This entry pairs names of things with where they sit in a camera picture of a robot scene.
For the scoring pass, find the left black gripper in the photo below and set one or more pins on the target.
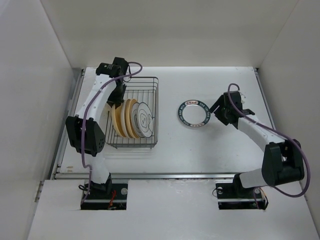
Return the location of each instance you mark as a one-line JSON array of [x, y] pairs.
[[112, 99]]

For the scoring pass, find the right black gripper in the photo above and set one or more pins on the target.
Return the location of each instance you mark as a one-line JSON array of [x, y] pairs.
[[219, 101]]

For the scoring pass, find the yellow bear plate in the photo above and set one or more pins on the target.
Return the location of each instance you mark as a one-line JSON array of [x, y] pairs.
[[116, 120]]

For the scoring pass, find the white plate green rim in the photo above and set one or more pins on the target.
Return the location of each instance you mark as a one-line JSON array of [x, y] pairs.
[[193, 113]]

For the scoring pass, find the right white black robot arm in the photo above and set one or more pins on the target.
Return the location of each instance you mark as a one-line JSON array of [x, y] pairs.
[[282, 161]]

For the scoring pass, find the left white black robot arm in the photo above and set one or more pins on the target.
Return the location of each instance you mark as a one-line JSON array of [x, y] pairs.
[[83, 129]]

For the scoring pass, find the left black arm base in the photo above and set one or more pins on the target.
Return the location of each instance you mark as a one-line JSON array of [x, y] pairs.
[[114, 199]]

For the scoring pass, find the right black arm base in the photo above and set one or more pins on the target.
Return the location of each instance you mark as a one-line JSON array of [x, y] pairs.
[[233, 196]]

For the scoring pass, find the white plastic cutlery holder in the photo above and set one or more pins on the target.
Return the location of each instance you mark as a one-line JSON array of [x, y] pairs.
[[108, 110]]

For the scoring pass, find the grey patterned plate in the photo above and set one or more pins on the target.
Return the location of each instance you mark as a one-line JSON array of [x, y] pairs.
[[135, 114]]

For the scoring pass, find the white plate black outline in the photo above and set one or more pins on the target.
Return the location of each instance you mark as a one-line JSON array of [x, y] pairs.
[[145, 120]]

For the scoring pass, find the black wire dish rack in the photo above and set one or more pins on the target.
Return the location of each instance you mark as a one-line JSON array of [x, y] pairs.
[[143, 89]]

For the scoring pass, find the metal rail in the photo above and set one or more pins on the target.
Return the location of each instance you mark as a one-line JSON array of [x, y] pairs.
[[147, 176]]

